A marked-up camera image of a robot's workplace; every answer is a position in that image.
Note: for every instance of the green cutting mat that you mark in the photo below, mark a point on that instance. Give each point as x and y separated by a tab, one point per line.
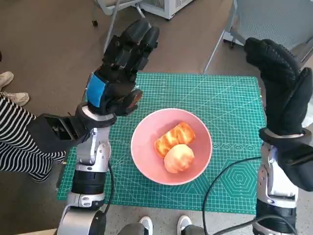
183	93

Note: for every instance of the person with white shoes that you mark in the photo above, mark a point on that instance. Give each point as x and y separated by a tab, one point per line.
146	224

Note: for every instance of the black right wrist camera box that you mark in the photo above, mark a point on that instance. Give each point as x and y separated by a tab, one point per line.
303	171

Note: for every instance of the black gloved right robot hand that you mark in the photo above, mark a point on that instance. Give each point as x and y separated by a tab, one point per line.
283	98

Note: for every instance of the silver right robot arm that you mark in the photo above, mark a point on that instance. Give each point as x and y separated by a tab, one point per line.
276	176

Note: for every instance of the pink bowl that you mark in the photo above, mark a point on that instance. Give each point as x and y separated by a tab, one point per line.
144	151

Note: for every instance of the beige board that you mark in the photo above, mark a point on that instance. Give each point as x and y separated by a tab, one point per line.
47	232

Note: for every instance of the person in striped clothing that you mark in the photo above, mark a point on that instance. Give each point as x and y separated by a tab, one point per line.
17	137

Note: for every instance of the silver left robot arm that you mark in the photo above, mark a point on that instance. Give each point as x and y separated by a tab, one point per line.
90	151

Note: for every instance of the grey chair with castors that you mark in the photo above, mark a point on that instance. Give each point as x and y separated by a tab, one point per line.
113	19

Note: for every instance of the grey mesh chair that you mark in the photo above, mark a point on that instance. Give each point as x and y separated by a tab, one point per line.
269	19

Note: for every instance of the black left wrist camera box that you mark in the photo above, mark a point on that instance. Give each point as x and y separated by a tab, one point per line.
56	132

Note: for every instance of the round pale toy bun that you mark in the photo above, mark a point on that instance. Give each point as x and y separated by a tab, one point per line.
178	159

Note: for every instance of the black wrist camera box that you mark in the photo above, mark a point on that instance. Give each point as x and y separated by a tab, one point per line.
303	171
56	132

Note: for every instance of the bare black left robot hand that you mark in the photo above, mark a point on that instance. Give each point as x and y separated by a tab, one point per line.
119	73

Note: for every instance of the long orange striped toy bread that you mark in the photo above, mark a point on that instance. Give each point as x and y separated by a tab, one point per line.
176	135

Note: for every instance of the white appliance with grille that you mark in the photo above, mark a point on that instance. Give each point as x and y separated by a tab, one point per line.
168	7

